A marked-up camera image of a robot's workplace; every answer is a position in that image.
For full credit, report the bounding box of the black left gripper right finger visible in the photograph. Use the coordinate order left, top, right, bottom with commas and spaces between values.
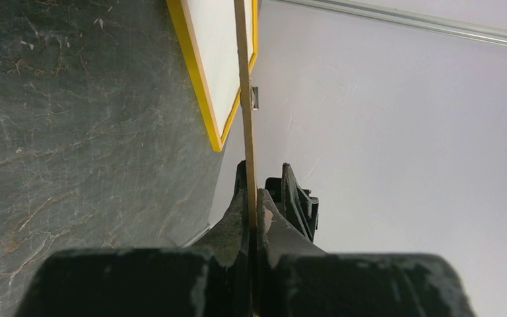
257, 190, 474, 316

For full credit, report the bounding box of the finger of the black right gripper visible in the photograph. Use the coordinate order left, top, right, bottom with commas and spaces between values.
265, 162, 320, 242

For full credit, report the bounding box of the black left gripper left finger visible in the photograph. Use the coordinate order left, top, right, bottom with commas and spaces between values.
16, 162, 252, 316

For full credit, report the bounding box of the brown cardboard backing board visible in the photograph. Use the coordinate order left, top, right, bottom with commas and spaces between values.
234, 0, 257, 233

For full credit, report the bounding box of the yellow wooden picture frame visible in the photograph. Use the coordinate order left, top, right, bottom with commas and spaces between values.
166, 1, 240, 152

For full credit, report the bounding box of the building and sky photo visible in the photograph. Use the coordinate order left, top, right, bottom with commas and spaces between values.
187, 0, 240, 133

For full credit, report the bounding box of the aluminium corner post right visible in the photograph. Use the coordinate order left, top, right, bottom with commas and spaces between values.
286, 0, 507, 47

